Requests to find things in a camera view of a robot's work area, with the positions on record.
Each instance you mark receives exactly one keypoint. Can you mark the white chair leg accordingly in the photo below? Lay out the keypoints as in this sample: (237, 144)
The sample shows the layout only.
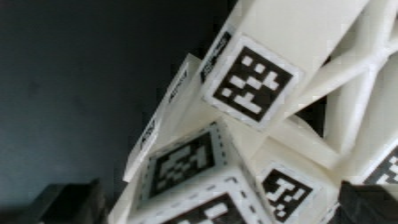
(198, 189)

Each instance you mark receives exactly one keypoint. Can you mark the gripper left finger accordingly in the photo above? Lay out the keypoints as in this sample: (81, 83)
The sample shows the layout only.
(70, 204)

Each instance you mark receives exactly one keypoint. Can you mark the white chair back part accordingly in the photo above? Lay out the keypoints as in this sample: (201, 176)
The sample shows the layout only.
(296, 82)

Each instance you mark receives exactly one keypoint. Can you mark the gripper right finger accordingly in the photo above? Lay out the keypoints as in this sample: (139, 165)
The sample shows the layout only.
(367, 204)

